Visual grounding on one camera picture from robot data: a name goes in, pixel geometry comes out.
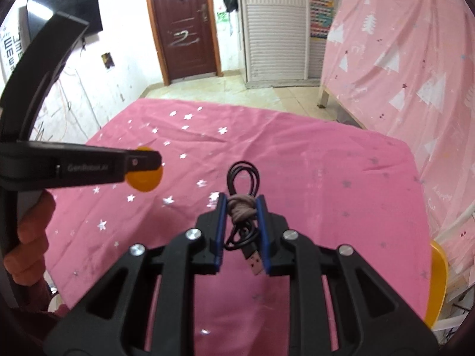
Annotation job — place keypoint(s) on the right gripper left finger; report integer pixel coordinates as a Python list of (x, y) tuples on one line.
[(212, 225)]

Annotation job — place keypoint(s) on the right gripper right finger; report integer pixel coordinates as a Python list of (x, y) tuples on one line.
[(275, 258)]

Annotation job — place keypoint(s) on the orange round ball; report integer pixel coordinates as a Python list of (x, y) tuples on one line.
[(145, 177)]

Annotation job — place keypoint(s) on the person's red sleeve forearm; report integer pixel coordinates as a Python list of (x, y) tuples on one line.
[(24, 329)]

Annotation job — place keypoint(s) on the yellow plastic trash bin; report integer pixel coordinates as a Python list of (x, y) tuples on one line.
[(438, 284)]

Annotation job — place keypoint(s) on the person's left hand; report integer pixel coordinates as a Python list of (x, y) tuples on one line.
[(26, 263)]

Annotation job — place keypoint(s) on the pink star tablecloth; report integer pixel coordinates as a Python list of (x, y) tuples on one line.
[(334, 183)]

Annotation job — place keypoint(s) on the dark red door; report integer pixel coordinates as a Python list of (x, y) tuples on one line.
[(185, 37)]

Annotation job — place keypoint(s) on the pink tree-print bed cover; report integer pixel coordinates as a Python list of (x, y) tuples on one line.
[(405, 68)]

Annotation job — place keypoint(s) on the white louvered wardrobe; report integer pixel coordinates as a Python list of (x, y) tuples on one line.
[(276, 37)]

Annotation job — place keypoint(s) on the black wall television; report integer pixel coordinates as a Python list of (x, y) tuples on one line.
[(40, 11)]

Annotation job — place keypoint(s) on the colourful wall poster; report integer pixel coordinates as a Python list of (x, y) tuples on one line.
[(321, 17)]

